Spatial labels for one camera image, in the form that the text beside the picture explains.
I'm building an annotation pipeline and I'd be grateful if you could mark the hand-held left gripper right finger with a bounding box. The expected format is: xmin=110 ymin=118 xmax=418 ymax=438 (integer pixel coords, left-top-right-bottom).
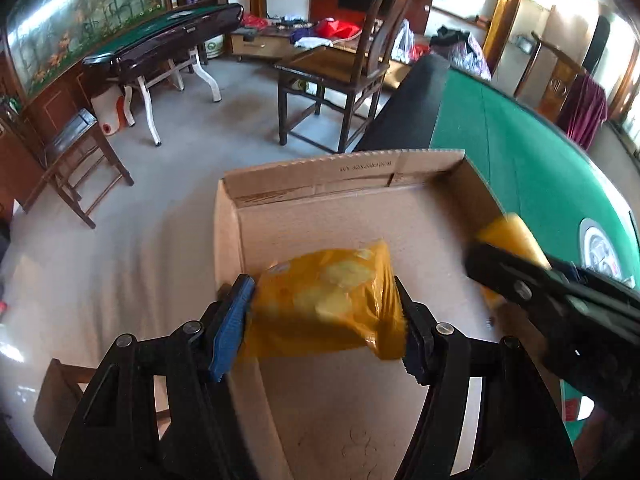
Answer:
xmin=395 ymin=277 xmax=581 ymax=480

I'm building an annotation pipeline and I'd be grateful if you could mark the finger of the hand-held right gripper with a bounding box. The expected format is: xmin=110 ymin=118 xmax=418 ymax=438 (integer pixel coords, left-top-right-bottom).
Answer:
xmin=546 ymin=256 xmax=640 ymax=306
xmin=464 ymin=242 xmax=576 ymax=313

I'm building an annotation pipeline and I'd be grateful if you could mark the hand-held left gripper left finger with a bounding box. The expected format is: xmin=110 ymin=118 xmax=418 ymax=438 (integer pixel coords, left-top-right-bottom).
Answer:
xmin=52 ymin=274 xmax=261 ymax=480

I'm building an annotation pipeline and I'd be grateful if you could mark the yellow snack packet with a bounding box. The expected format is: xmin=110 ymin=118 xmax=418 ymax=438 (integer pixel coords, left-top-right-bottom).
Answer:
xmin=245 ymin=239 xmax=407 ymax=363

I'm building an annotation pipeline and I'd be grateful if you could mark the cardboard box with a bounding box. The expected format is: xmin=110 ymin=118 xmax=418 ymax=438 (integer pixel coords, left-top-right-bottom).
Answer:
xmin=212 ymin=149 xmax=576 ymax=480

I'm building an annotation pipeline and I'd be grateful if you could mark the round silver control panel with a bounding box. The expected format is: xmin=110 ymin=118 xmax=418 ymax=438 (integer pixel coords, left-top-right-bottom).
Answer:
xmin=578 ymin=219 xmax=632 ymax=288

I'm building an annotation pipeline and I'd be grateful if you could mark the purple cloth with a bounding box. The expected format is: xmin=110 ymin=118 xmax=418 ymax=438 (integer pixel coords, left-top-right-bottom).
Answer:
xmin=557 ymin=74 xmax=609 ymax=150

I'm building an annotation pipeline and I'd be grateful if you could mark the small wooden stool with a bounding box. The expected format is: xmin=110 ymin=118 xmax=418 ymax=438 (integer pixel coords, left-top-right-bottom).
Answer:
xmin=34 ymin=359 xmax=171 ymax=456

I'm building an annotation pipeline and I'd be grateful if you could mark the carved wooden armchair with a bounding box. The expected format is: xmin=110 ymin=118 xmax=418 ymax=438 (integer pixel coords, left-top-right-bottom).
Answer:
xmin=514 ymin=31 xmax=608 ymax=126

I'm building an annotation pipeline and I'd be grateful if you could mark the low wooden chair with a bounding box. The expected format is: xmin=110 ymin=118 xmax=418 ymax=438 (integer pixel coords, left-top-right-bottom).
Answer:
xmin=37 ymin=107 xmax=136 ymax=230

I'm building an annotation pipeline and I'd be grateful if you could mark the white and orange jug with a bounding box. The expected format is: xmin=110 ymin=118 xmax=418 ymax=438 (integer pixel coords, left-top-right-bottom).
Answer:
xmin=92 ymin=85 xmax=136 ymax=136

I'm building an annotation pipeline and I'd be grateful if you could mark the white plastic bag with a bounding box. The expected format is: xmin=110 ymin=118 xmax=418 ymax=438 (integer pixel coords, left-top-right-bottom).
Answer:
xmin=390 ymin=19 xmax=416 ymax=62

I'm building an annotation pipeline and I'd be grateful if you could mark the tall-backed wooden chair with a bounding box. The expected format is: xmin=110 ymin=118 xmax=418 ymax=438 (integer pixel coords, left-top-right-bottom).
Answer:
xmin=274 ymin=0 xmax=428 ymax=155

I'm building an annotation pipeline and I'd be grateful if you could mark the low wooden tv cabinet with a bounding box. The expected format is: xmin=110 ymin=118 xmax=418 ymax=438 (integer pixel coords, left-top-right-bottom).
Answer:
xmin=230 ymin=22 xmax=431 ymax=78

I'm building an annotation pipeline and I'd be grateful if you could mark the red cloth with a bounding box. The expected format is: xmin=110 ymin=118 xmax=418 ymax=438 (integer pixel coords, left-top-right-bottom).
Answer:
xmin=320 ymin=19 xmax=362 ymax=41

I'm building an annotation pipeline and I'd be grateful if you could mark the dark folding mahjong table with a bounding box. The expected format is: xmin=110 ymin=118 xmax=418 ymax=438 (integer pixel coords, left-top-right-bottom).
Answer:
xmin=82 ymin=2 xmax=246 ymax=148

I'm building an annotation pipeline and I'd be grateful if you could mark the floral wall painting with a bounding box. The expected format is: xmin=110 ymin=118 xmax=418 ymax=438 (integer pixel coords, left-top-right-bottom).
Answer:
xmin=5 ymin=0 xmax=168 ymax=98

